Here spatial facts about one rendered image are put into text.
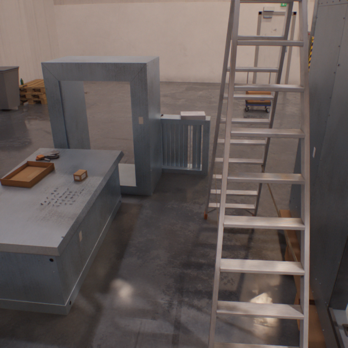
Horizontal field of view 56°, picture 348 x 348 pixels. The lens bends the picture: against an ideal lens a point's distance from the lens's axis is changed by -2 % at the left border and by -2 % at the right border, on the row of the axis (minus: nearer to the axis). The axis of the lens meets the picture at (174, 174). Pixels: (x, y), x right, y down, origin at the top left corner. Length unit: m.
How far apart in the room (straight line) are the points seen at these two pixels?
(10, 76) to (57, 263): 6.77
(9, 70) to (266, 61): 7.39
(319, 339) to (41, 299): 1.93
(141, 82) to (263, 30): 8.00
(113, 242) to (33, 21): 9.02
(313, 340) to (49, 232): 1.88
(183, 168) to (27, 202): 2.42
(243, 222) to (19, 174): 2.34
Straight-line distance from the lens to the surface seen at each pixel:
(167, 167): 4.71
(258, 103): 7.95
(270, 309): 1.92
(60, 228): 2.52
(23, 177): 3.41
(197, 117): 4.39
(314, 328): 2.54
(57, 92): 4.06
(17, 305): 2.91
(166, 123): 4.45
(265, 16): 11.26
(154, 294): 2.83
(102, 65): 3.78
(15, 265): 2.64
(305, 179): 1.78
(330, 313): 2.35
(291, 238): 3.27
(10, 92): 8.87
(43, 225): 2.59
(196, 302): 2.76
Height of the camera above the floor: 2.00
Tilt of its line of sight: 25 degrees down
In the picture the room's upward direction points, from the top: straight up
